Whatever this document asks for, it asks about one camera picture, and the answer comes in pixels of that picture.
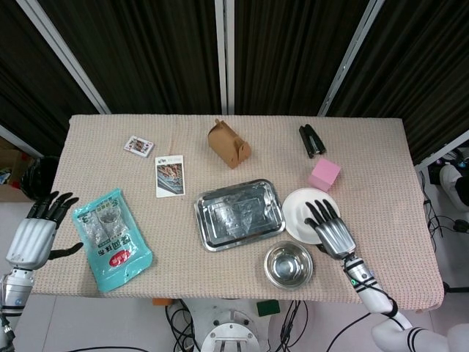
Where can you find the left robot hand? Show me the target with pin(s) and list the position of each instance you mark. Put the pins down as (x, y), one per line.
(29, 238)

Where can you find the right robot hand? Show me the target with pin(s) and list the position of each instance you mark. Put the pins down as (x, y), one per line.
(335, 234)

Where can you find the white round plate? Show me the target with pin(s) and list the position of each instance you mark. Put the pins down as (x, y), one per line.
(295, 210)

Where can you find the stainless steel bowl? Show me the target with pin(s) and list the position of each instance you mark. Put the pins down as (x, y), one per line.
(287, 265)

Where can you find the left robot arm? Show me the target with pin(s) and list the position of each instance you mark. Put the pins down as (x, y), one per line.
(12, 293)

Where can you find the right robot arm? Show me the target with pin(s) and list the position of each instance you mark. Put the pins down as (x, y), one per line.
(370, 293)

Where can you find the metal robot base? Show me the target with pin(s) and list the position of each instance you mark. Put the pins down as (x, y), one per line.
(232, 335)

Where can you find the rectangular metal tray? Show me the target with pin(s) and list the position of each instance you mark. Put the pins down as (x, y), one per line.
(238, 216)

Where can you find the pink foam cube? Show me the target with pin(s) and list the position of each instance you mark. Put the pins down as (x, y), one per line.
(324, 176)

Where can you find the black helmet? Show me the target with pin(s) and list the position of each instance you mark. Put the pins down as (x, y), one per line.
(36, 176)

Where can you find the cardboard box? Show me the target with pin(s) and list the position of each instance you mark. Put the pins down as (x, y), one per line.
(11, 161)

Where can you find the teal cleaning cloth package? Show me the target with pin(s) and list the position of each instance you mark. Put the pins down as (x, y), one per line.
(110, 242)

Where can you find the black stapler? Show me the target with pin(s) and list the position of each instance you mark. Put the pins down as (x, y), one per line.
(311, 141)

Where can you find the green block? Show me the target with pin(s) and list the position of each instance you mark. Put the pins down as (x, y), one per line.
(268, 308)

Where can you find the beige waffle tablecloth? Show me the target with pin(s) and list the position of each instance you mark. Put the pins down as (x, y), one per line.
(220, 278)

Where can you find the white machine body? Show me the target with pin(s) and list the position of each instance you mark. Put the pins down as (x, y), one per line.
(452, 183)

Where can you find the brown paper gable box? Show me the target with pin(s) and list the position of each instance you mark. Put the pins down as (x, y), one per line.
(227, 146)

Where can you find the deck of playing cards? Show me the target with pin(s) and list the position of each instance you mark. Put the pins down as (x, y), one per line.
(139, 146)

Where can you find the orange block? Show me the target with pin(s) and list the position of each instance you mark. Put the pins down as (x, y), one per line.
(161, 302)

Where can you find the white photo card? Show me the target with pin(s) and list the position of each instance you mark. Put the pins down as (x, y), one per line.
(169, 177)

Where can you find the white partition frame post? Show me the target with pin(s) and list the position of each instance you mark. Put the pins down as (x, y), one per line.
(18, 141)
(224, 55)
(62, 55)
(443, 154)
(351, 55)

